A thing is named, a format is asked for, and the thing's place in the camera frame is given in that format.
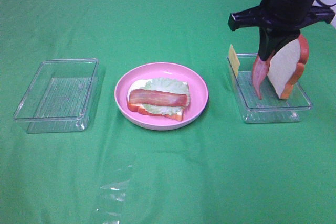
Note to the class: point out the green lettuce leaf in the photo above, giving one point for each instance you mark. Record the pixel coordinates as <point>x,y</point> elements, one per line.
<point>167,85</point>

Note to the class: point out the yellow cheese slice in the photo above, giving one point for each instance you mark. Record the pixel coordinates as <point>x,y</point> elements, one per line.
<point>233,59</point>

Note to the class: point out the green tablecloth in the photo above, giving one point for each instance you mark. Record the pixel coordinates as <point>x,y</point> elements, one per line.
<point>216,170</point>

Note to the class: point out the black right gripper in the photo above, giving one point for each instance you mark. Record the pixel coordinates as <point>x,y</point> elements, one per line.
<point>279,22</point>

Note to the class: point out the left clear plastic container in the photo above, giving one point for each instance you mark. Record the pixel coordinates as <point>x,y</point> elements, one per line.
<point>60,97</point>

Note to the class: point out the toast bread slice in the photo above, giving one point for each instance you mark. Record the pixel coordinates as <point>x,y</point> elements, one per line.
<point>287,66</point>
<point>139,108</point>

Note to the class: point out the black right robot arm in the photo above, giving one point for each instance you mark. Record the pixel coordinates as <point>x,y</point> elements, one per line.
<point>279,22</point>

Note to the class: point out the clear plastic container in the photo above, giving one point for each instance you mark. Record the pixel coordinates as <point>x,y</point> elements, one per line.
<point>60,97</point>
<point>269,109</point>

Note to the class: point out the pink round plate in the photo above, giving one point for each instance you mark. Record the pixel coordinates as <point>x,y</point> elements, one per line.
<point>197,87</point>

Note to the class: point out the clear plastic tape strip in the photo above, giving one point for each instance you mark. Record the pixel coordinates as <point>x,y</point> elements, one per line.
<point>112,188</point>

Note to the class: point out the bacon strip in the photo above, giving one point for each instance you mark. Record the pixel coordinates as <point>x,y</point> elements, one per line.
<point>158,98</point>
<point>259,73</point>

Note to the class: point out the right clear plastic container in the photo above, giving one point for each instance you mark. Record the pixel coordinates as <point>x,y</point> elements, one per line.
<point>269,109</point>

